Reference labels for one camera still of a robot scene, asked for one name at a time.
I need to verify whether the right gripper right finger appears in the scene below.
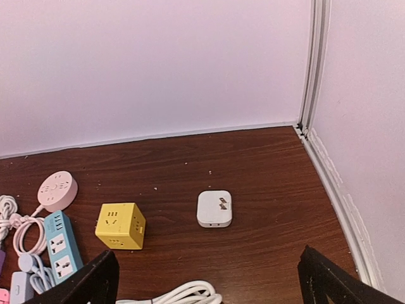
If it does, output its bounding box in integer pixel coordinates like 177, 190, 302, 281
297, 246, 401, 304

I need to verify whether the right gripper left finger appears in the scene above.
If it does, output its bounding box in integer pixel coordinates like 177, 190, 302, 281
31, 250, 120, 304

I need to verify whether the yellow cube socket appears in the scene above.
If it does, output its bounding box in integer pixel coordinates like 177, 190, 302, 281
95, 202, 146, 250

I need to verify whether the light blue power strip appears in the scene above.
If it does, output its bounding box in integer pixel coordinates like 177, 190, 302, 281
9, 253, 56, 304

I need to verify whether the pink square plug adapter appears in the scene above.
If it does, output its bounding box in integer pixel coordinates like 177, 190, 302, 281
0, 288, 10, 304

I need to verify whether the round pink power socket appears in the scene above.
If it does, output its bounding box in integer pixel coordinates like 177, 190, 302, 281
12, 170, 78, 257

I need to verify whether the white square socket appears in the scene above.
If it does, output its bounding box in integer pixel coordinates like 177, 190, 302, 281
196, 190, 233, 228

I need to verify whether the teal power strip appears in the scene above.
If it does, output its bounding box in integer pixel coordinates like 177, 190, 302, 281
44, 210, 83, 284

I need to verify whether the purple power strip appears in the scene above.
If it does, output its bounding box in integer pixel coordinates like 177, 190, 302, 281
0, 250, 6, 273

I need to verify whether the white coiled cable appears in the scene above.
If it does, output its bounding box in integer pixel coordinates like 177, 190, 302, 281
115, 279, 224, 304

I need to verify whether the white cable back left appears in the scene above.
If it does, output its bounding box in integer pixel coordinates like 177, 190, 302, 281
0, 194, 20, 248

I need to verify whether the right aluminium frame post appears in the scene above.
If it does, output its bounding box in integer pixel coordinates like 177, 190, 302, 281
297, 0, 332, 137

